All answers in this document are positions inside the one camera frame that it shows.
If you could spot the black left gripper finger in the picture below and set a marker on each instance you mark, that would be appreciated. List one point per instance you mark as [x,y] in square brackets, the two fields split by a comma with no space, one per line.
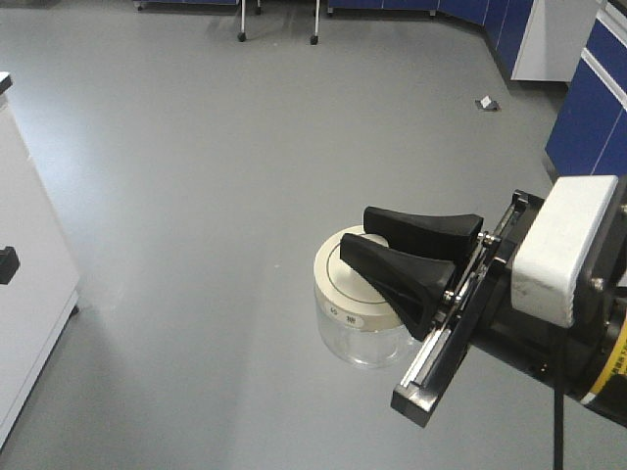
[9,264]

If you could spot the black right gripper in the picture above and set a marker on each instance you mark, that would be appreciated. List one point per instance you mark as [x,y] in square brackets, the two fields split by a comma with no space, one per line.
[413,276]

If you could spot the glass jar with cream lid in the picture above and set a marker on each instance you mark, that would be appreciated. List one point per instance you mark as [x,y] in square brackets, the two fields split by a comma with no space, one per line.
[353,319]

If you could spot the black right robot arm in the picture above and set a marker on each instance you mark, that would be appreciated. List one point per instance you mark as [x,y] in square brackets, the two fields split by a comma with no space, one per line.
[585,362]

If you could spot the white fume hood base cabinet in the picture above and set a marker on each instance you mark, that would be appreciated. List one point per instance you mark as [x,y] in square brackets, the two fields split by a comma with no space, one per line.
[37,303]

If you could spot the small floor outlet box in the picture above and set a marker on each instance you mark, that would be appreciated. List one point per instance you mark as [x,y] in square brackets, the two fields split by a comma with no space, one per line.
[487,104]

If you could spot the blue lab bench cabinets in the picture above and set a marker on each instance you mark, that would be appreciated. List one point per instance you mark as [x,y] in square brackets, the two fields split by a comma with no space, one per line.
[580,43]

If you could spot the wheeled stand legs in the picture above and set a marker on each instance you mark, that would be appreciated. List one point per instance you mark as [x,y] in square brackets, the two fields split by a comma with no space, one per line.
[298,20]

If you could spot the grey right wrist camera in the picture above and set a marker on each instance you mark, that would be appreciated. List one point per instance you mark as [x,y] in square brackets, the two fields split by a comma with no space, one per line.
[550,258]

